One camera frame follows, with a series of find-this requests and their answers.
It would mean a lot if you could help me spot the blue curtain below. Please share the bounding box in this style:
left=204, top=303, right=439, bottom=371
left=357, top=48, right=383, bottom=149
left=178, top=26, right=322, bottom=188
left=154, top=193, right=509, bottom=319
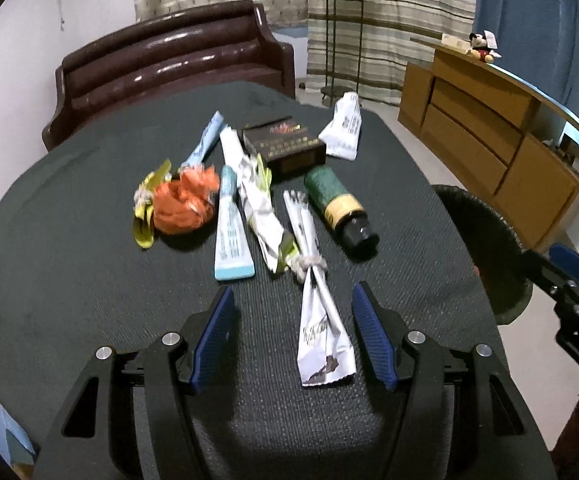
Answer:
left=473, top=0, right=579, bottom=148

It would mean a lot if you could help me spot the white plastic tube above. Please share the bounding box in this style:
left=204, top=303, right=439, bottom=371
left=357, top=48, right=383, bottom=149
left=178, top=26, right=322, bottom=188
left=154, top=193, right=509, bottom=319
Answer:
left=219, top=127, right=248, bottom=173

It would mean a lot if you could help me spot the black metal plant stand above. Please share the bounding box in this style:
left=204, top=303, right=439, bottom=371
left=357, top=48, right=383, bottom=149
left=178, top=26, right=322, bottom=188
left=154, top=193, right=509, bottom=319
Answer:
left=319, top=0, right=366, bottom=108

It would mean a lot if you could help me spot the white and yellow crumpled wrapper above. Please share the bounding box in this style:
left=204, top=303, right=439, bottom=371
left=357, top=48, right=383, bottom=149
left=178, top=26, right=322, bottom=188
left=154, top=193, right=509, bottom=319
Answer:
left=238, top=154, right=301, bottom=275

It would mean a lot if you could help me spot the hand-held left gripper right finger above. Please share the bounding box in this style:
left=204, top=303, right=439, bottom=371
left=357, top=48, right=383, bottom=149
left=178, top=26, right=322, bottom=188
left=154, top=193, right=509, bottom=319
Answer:
left=351, top=282, right=558, bottom=480

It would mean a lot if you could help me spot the small beige box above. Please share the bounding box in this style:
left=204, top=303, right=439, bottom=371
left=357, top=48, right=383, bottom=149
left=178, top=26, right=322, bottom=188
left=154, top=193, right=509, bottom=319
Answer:
left=441, top=33, right=471, bottom=55

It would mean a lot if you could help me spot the brown leather sofa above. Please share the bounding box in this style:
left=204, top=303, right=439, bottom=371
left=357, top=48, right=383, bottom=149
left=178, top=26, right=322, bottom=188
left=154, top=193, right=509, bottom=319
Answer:
left=42, top=0, right=297, bottom=152

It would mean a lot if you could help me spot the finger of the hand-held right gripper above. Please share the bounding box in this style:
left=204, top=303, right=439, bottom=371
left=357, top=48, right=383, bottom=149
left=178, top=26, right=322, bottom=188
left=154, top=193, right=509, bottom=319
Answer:
left=519, top=249, right=577, bottom=311
left=548, top=242, right=579, bottom=293

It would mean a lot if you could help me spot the blue and white toothpaste tube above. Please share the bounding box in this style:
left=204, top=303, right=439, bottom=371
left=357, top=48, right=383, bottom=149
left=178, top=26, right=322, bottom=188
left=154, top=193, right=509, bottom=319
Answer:
left=213, top=165, right=256, bottom=281

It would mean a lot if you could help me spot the wooden cabinet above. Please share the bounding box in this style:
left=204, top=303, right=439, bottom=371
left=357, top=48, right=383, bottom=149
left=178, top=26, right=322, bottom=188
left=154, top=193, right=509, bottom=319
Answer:
left=397, top=35, right=579, bottom=253

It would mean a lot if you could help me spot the mouse plush toy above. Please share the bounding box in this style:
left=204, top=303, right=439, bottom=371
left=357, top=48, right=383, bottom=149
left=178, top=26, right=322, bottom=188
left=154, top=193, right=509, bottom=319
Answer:
left=468, top=31, right=500, bottom=65

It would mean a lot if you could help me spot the orange crumpled wrapper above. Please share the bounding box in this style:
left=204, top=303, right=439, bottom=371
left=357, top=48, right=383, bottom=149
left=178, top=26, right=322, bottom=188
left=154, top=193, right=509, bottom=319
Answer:
left=151, top=164, right=221, bottom=236

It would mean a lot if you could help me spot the dark woven trash bin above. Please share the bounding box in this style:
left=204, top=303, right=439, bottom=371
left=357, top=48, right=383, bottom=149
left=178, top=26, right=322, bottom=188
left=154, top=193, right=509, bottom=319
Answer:
left=429, top=184, right=536, bottom=326

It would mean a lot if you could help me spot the blue and beige cloth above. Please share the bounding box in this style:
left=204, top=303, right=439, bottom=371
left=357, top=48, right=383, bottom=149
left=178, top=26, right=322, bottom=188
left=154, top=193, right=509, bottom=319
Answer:
left=0, top=385, right=37, bottom=480

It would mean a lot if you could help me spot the white knotted wrapper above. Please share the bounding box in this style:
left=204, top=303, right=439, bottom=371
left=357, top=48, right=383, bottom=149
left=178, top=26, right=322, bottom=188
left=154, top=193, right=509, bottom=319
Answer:
left=283, top=189, right=356, bottom=387

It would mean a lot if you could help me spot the light blue sachet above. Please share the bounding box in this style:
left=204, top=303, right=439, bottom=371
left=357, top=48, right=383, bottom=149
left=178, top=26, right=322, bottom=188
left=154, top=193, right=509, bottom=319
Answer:
left=179, top=110, right=228, bottom=171

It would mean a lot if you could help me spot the striped curtain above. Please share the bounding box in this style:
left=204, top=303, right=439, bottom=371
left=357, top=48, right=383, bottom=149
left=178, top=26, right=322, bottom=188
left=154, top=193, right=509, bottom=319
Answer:
left=307, top=0, right=477, bottom=107

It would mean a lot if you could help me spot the white crumpled tube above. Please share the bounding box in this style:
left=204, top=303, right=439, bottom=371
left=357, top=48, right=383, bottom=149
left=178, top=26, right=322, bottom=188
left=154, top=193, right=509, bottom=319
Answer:
left=318, top=92, right=363, bottom=162

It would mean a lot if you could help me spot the dark green tablecloth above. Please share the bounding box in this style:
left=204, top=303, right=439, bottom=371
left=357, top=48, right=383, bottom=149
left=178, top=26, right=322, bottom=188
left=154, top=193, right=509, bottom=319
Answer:
left=0, top=80, right=503, bottom=480

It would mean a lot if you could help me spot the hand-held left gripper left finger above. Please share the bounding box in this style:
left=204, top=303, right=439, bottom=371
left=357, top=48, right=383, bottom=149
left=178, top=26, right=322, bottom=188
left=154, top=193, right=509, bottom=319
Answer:
left=32, top=286, right=240, bottom=480

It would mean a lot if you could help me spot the green bottle with black cap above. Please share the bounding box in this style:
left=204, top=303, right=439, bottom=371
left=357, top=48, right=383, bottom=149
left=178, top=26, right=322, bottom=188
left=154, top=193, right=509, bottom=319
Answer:
left=303, top=166, right=381, bottom=262

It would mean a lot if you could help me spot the dark cigarette box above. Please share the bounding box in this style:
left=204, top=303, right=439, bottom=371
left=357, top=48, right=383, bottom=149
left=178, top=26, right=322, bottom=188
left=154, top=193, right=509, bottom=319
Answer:
left=241, top=117, right=328, bottom=182

